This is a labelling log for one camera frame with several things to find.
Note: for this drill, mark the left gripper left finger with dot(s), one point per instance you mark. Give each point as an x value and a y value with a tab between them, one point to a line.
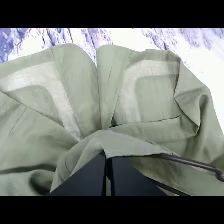
86	180

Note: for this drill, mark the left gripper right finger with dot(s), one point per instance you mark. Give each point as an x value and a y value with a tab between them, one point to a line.
130	180

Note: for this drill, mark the khaki long-sleeved shirt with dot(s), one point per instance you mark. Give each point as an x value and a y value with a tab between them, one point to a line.
150	100

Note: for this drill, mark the brown clothes hanger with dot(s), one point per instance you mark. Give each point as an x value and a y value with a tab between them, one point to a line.
196	164

